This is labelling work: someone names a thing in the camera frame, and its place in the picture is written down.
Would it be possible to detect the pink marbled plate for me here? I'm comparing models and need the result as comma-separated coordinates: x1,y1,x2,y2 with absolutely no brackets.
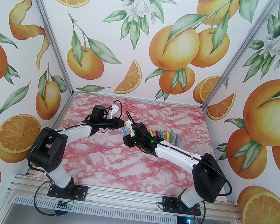
25,87,240,203

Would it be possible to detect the perforated metal strip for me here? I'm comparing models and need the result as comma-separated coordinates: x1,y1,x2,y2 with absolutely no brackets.
9,194,239,224

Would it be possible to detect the aluminium mounting rail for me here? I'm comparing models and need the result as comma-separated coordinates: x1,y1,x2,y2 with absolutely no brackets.
6,173,244,224

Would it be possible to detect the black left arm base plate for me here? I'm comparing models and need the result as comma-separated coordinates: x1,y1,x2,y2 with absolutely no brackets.
47,181,89,201

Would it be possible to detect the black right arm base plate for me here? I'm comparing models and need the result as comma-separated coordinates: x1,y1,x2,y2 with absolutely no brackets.
161,196,203,216

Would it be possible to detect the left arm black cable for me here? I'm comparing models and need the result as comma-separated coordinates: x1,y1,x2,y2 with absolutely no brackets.
25,156,55,182

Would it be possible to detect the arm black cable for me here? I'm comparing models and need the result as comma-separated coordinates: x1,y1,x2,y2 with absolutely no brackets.
196,157,236,198
25,156,55,182

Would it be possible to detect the aluminium frame post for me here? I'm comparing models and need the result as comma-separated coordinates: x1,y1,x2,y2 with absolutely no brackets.
201,0,280,118
11,0,85,95

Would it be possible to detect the right base black cable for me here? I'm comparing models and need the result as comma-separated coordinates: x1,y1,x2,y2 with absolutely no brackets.
178,198,209,224

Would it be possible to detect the base black cable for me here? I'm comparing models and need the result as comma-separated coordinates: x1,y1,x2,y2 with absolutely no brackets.
31,181,76,219
178,198,209,224

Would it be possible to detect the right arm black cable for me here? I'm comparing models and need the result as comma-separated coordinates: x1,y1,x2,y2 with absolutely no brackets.
196,157,236,198

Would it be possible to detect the left base black cable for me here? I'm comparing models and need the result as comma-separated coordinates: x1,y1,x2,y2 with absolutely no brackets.
31,181,76,219

